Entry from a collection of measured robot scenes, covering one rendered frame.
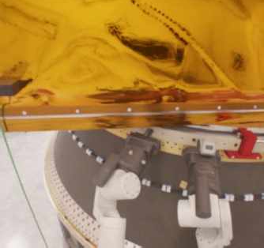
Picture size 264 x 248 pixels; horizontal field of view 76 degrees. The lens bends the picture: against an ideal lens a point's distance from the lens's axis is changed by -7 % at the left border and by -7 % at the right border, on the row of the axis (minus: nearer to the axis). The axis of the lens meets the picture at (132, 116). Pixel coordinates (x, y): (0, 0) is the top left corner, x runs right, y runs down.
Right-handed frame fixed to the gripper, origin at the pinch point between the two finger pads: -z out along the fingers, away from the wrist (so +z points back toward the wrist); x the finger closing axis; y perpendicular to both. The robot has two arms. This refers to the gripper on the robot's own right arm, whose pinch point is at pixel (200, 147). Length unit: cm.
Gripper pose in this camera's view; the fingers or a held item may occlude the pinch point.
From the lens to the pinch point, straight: 65.1
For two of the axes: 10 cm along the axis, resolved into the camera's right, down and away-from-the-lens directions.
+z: -2.3, 5.8, -7.9
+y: 0.0, 8.1, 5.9
